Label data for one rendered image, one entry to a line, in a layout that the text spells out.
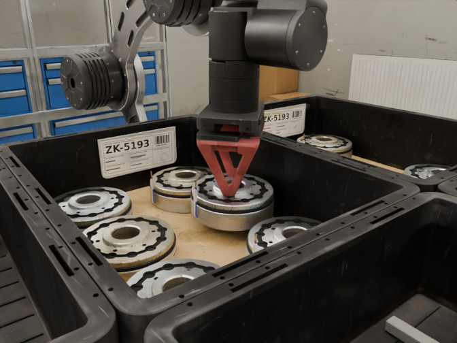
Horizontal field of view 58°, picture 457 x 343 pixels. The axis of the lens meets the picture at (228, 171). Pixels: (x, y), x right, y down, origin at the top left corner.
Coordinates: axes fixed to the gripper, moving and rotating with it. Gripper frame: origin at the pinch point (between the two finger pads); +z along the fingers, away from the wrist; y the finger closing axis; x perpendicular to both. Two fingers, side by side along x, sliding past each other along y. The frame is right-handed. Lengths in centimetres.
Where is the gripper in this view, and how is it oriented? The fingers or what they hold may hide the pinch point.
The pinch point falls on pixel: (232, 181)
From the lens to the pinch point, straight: 50.3
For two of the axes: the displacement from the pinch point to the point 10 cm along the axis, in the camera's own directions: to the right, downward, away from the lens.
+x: -9.9, -0.7, 1.4
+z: -0.2, 9.3, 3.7
